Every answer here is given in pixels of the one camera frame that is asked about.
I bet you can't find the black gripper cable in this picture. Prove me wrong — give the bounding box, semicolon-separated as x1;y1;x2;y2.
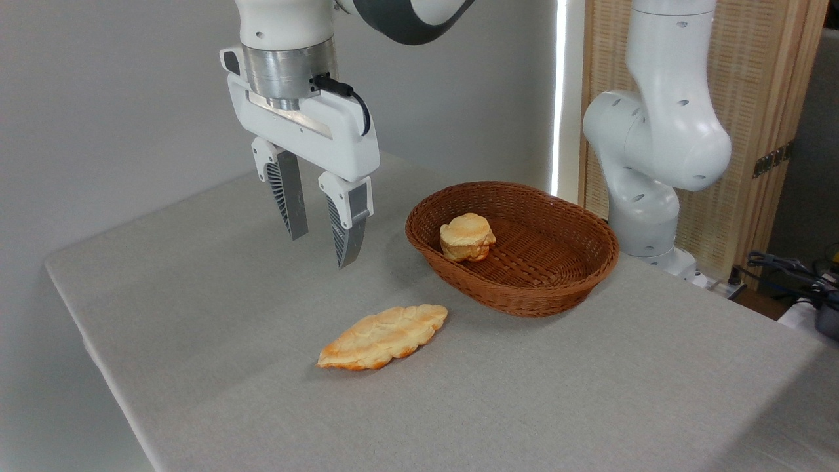
313;73;372;137

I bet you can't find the grey tablecloth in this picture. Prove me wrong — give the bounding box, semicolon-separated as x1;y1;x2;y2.
43;151;839;472

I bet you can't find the wooden folding screen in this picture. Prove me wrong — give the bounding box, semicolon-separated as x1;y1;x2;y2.
578;0;830;289

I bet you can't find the black metal screen hinge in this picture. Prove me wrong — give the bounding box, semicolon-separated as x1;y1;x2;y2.
752;141;795;179

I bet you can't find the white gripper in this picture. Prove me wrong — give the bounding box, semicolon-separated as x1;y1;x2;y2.
220;46;381;269

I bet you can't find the black cable bundle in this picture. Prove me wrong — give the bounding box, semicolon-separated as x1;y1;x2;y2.
733;251;839;309

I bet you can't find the brown oval wicker basket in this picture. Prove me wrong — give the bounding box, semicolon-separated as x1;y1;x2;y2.
404;181;620;319

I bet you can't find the small round bread roll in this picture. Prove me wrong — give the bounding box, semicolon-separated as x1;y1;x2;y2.
439;212;497;263

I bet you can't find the long braided bread loaf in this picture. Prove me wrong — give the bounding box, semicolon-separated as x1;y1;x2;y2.
317;304;449;372

